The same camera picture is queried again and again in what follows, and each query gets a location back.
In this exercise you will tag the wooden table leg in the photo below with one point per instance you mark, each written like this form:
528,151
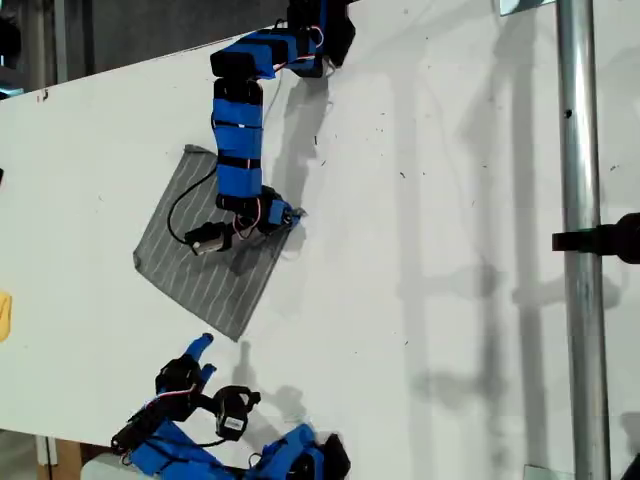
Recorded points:
65,457

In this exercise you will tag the black clamp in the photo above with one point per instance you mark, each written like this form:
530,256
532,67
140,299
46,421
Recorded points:
600,240

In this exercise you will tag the steel post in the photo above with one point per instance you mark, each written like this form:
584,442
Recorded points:
582,300

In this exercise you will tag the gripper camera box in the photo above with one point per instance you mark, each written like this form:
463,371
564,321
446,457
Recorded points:
210,239
232,410

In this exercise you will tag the white box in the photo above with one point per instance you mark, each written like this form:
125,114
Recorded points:
100,470

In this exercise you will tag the grey striped towel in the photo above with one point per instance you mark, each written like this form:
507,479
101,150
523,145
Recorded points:
210,280

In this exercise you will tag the yellow object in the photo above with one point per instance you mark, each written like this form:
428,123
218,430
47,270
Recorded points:
5,317

